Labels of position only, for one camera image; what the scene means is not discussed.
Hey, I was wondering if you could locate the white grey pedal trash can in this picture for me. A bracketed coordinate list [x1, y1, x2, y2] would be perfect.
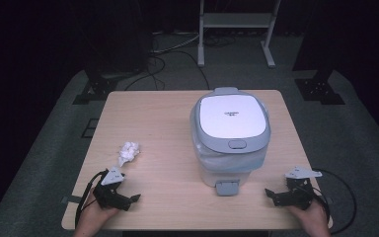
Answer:
[189, 86, 271, 198]

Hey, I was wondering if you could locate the person's left hand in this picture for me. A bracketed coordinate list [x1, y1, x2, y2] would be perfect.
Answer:
[73, 191, 121, 237]

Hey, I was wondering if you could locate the white plastic bin liner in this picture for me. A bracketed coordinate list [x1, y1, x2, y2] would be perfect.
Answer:
[192, 143, 266, 173]

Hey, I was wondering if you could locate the white floor cable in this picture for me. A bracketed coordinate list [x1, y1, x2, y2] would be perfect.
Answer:
[151, 32, 200, 55]

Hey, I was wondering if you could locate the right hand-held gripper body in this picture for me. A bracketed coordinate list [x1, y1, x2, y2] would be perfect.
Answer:
[272, 165, 324, 211]

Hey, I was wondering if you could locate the white tissue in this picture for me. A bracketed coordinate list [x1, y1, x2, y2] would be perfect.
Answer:
[116, 141, 141, 168]

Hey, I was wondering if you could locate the white metal stand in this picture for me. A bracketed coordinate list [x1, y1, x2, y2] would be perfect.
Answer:
[196, 0, 282, 69]

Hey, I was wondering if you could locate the person's right hand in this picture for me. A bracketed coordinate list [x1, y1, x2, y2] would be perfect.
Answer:
[287, 198, 332, 237]

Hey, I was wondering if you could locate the black stand base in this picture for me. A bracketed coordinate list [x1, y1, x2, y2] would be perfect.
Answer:
[293, 69, 346, 106]
[72, 65, 152, 106]

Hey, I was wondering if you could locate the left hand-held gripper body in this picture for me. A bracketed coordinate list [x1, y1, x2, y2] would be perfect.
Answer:
[93, 166, 132, 212]

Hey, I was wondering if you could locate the grey tape strip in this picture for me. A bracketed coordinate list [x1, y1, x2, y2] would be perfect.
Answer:
[60, 195, 84, 205]

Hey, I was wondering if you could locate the right hand-held gripper cable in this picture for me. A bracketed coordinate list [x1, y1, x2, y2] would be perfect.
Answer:
[311, 168, 357, 236]

